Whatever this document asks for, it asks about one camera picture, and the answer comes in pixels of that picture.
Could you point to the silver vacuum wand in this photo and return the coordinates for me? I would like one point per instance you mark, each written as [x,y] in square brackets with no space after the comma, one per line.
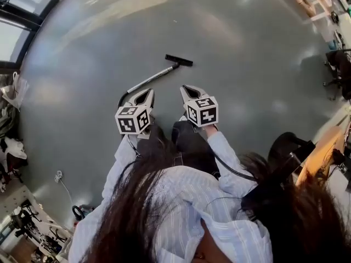
[150,79]

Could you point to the person's striped shirt torso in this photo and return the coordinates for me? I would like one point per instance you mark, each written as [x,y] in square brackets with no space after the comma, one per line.
[192,201]

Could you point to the black vacuum cleaner body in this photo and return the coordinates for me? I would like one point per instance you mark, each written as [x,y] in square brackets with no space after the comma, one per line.
[282,147]

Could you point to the person's white shoe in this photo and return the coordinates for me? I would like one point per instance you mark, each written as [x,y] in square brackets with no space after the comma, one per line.
[182,117]

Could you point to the red and black tool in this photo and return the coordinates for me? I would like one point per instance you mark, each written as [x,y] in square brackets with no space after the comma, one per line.
[81,211]

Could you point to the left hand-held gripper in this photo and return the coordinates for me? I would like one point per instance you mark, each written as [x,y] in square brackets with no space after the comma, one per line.
[131,120]

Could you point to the white perforated workbench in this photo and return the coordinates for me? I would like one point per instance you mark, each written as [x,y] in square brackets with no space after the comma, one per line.
[19,199]

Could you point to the person's right forearm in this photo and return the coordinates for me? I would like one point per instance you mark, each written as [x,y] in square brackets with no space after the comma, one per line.
[222,149]

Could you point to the wooden shelf unit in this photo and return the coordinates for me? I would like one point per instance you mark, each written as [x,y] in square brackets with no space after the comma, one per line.
[312,3]

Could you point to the black office chair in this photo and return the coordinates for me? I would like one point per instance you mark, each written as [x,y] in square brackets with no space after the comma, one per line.
[338,70]

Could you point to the wooden desk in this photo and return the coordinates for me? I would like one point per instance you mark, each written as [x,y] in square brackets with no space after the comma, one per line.
[321,153]

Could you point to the white plastic bag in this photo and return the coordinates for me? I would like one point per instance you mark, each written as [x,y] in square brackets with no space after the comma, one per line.
[17,90]

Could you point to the person's left leg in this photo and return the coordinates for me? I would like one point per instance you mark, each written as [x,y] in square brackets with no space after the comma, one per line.
[149,147]

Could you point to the black vacuum nozzle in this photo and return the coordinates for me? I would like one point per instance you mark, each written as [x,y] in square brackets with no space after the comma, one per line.
[179,60]

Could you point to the person's right leg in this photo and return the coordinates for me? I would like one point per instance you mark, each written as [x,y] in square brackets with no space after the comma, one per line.
[189,140]

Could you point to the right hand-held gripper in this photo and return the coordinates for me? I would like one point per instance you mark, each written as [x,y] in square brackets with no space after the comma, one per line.
[204,112]

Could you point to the black framed window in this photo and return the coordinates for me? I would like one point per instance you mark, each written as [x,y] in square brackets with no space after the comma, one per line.
[16,18]

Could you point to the person's left forearm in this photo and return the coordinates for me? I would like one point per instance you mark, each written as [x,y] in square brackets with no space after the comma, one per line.
[120,160]

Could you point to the person's leg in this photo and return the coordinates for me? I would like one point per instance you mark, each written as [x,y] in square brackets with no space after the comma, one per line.
[189,140]
[149,147]

